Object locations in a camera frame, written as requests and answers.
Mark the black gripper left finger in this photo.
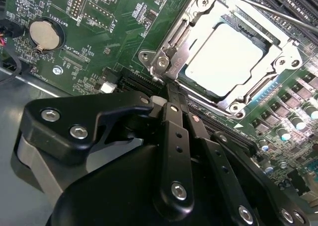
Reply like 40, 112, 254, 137
11, 82, 196, 216

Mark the metal socket cover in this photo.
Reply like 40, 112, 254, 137
159, 0, 303, 112

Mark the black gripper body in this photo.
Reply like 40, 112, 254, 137
48, 143, 240, 226

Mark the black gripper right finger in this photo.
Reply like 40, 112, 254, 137
177, 84, 311, 226

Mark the silver CPU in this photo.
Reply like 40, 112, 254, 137
177, 19, 274, 102

